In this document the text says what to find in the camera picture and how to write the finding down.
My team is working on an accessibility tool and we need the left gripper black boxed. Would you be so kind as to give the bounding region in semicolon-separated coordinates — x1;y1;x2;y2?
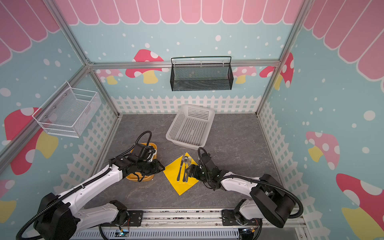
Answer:
136;159;166;176

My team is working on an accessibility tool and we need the silver spoon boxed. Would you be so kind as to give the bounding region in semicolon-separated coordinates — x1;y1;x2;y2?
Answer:
183;156;190;183

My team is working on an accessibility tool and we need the silver fork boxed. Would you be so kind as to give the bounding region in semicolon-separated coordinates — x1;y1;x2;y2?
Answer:
184;155;193;183

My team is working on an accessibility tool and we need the white perforated plastic basket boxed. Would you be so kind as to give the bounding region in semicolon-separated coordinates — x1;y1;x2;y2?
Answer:
166;105;215;150

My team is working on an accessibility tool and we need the silver table knife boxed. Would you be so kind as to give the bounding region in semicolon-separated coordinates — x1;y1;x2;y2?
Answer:
177;155;185;182

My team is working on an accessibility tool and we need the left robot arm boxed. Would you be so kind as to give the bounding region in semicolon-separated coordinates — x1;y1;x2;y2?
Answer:
33;143;165;240

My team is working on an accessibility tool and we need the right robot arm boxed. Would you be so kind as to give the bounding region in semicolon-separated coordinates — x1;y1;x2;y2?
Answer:
183;149;304;228

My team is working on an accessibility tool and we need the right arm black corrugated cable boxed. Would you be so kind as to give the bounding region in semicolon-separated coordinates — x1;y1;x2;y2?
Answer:
197;146;304;219

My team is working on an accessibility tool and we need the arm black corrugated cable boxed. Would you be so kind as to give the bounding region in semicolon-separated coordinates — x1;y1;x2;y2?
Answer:
15;130;153;240
197;146;304;219

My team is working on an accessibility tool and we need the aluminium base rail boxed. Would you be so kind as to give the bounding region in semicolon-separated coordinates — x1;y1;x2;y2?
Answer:
56;207;310;232

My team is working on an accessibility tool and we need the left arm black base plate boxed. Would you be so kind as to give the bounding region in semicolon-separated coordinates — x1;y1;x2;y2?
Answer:
111;210;144;227

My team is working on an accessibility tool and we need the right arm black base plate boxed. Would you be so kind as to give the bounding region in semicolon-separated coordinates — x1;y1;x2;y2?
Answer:
221;209;261;226

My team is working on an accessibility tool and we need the white vented cable duct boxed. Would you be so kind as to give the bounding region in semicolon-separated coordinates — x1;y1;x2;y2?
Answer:
64;229;241;240

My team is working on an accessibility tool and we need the black wire mesh wall basket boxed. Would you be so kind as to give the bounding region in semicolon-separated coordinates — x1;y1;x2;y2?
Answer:
170;56;234;92

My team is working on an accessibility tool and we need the white wire wall basket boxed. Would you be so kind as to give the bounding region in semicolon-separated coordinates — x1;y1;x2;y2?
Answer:
32;82;102;138

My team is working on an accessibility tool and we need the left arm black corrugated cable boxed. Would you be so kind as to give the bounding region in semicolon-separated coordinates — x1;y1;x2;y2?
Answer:
15;130;153;240

